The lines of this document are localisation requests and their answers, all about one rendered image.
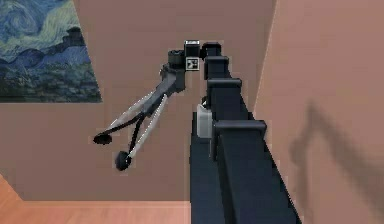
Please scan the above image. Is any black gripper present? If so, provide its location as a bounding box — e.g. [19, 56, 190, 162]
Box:
[92, 49, 187, 172]

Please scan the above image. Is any blue swirling landscape painting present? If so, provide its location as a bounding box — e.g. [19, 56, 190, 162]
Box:
[0, 0, 103, 104]

